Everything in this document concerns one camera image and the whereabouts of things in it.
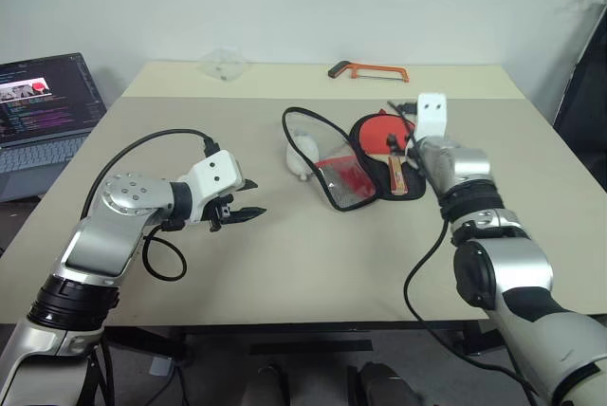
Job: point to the black table frame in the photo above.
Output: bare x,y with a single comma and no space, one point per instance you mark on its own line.
308,346

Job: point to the white crumpled soft object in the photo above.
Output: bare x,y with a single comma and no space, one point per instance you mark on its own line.
301,154

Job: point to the red paper card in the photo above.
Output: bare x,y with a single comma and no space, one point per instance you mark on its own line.
348,176

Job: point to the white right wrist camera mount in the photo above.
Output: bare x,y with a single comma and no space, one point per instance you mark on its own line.
431,116

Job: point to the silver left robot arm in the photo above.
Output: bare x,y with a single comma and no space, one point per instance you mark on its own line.
109,235

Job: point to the grey open laptop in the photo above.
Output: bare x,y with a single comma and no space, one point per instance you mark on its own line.
42,112

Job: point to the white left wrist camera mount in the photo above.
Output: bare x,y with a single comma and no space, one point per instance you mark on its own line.
215,173

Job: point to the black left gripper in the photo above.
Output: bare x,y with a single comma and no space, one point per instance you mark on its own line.
220,211

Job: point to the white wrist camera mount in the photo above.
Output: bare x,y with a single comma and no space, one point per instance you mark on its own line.
215,173
431,116

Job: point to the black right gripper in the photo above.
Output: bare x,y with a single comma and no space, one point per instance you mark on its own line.
411,152

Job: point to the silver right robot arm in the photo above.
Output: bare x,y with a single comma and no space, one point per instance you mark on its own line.
517,259

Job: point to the clear plastic bag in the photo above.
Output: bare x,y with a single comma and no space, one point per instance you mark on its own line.
223,64

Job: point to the black paddle case clear lid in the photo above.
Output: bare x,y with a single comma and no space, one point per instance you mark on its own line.
341,159

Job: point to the dark rounded shape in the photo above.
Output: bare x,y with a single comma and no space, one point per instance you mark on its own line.
381,384

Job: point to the red table tennis paddle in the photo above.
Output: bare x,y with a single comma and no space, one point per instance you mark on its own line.
379,133

